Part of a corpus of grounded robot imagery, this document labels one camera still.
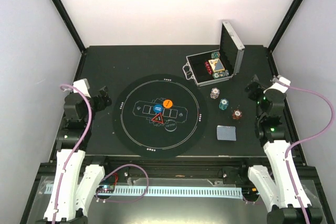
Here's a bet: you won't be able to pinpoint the white purple chip stack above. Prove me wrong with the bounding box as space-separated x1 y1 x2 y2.
210 88 220 99

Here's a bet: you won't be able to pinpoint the blue small blind button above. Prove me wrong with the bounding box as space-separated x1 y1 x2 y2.
153 104 164 114

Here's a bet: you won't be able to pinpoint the red triangular dealer marker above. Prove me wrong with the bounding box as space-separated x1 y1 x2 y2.
151 113 164 125

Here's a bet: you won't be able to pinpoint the orange big blind button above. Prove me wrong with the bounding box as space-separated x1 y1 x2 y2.
163 99 173 109

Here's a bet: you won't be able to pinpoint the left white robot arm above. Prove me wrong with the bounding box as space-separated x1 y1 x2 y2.
40 79 113 223

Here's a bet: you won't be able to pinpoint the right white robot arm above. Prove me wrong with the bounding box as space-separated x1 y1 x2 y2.
238 76 323 223

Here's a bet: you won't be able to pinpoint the brown poker chip stack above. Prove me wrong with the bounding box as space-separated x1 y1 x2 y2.
232 109 242 120

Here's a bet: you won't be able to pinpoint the teal poker chip stack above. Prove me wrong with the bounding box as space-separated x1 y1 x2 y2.
218 99 228 110

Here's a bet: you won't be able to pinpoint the teal chips case front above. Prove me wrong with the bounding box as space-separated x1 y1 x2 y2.
213 70 229 79

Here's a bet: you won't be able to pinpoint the teal chips case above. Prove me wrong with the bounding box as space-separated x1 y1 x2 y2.
213 70 229 79
211 51 220 59

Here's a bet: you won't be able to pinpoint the boxed card deck in case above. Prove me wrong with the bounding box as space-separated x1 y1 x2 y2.
208 58 225 72

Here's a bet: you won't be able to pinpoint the blue playing card deck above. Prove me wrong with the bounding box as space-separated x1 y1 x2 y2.
216 125 236 141

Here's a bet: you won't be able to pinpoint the teal chips case back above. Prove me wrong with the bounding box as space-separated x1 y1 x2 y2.
211 51 220 59

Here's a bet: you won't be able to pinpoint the red dice in case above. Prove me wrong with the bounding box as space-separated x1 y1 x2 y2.
204 61 213 74

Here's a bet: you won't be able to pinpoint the aluminium poker chip case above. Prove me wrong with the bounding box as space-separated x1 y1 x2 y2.
182 20 245 87

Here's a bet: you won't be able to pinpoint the round black poker mat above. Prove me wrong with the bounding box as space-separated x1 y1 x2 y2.
112 74 208 158

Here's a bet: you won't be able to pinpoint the small circuit board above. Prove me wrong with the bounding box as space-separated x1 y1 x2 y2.
96 185 115 194

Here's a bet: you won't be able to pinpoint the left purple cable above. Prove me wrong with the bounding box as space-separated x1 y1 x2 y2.
51 84 93 223

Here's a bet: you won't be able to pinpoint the purple cable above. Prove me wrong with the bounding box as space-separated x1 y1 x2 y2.
51 84 93 223
279 82 333 223

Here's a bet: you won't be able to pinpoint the light blue cable duct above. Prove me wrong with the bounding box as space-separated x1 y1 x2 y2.
45 183 243 199

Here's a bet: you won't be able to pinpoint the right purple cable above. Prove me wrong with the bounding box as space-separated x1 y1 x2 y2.
279 82 333 223

